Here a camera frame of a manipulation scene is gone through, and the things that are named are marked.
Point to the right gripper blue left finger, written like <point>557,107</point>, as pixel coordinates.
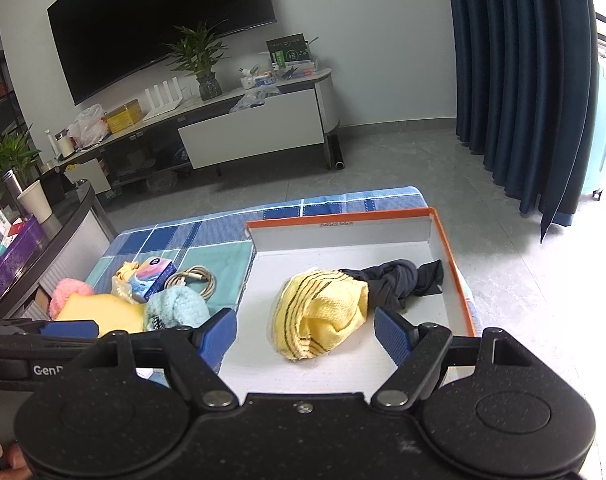
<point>194,357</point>

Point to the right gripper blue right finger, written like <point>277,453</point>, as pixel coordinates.
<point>418,351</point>

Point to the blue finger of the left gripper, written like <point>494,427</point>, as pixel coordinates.
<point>84,329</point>

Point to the pink fluffy hat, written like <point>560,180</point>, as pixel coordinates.
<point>63,291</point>

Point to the yellow green sponge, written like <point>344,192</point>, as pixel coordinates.
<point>107,311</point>

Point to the light blue fluffy hat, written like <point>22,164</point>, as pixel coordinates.
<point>175,306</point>

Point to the dark navy cloth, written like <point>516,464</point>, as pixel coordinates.
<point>391,283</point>

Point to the orange yellow scrunchie cloth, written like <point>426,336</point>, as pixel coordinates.
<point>126,271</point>

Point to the colourful tissue pack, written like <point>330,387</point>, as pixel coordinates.
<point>150,277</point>

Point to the yellow striped towel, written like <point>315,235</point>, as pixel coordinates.
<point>315,312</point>

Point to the person left hand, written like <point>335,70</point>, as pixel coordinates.
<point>16,467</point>

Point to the black round side table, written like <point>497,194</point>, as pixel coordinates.
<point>77,235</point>

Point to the purple tray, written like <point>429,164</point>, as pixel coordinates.
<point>30,241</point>

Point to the blue checkered tablecloth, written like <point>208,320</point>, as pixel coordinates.
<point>253,252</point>

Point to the white orange cardboard box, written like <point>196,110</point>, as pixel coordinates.
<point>287,247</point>

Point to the white paper cup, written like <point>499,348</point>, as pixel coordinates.
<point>35,202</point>

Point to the white plastic bag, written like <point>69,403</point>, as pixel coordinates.
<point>90,127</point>

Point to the yellow box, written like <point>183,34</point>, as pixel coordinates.
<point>124,116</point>

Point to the white tv cabinet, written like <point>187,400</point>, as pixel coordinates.
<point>201,134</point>

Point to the white router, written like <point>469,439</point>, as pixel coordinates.
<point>163,98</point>

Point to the potted green plant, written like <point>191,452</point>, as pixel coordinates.
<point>197,51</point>

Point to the black green box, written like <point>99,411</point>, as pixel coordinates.
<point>288,50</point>

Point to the light blue suitcase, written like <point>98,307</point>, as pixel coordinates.
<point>595,179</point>

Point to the black television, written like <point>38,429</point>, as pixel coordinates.
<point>100,42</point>

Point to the dark blue curtain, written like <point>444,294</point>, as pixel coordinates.
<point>527,87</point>

